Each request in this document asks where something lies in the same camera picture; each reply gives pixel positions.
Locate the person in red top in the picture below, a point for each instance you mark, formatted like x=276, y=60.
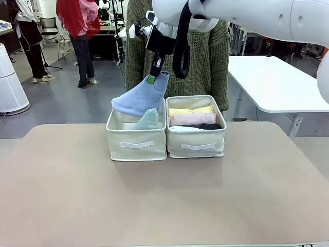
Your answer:
x=79, y=31

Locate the black tripod stand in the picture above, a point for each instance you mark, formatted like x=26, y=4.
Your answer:
x=48, y=64

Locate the blue cone towel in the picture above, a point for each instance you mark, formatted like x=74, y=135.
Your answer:
x=141, y=100

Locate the person in black clothes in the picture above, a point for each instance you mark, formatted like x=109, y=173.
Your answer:
x=33, y=43

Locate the white air purifier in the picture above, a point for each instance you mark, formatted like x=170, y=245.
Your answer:
x=10, y=85

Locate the person in green sweater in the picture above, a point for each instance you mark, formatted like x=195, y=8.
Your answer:
x=205, y=64

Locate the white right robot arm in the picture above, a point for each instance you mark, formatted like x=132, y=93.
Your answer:
x=257, y=18

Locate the yellow towel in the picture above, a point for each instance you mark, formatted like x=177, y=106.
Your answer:
x=190, y=110

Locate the black mesh office chair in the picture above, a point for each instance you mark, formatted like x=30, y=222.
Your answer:
x=48, y=27

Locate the mint green cone towel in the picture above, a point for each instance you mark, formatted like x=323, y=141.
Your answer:
x=147, y=121

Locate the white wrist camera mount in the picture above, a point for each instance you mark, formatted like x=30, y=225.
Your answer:
x=140, y=28

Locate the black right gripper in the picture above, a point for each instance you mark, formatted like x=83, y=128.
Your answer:
x=160, y=39

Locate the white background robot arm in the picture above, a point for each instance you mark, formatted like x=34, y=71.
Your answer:
x=105, y=9

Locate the dark grey towel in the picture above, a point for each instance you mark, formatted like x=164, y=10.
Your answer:
x=208, y=126

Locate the white towel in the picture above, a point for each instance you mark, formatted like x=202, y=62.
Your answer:
x=180, y=128

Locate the white background table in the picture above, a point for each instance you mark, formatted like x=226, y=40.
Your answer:
x=270, y=82

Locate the pink towel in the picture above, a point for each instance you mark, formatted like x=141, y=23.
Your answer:
x=192, y=119

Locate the cream fabric storage bin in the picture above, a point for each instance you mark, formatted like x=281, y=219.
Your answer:
x=195, y=146
x=136, y=144

